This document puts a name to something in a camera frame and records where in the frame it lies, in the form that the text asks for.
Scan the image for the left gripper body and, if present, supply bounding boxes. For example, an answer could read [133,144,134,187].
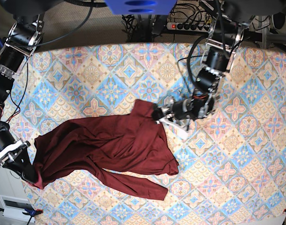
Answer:
[154,98,191,140]

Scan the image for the blue plastic box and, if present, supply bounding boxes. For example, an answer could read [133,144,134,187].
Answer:
[105,0,177,15]

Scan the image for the tangled black cables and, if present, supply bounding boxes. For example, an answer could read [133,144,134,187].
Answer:
[120,0,214,43]

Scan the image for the blue clamp front left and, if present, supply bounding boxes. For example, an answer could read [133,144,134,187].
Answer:
[0,208,43,225]

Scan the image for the white power strip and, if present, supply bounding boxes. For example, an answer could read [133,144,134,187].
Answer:
[166,22,211,31]

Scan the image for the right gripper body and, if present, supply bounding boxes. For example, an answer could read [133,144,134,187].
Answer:
[0,139,30,176]

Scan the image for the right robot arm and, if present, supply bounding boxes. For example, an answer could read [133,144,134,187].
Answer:
[0,0,60,183]

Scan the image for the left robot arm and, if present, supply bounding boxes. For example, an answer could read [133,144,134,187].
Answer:
[152,0,286,138]

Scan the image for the maroon t-shirt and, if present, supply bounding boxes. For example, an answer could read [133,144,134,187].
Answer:
[33,99,179,200]

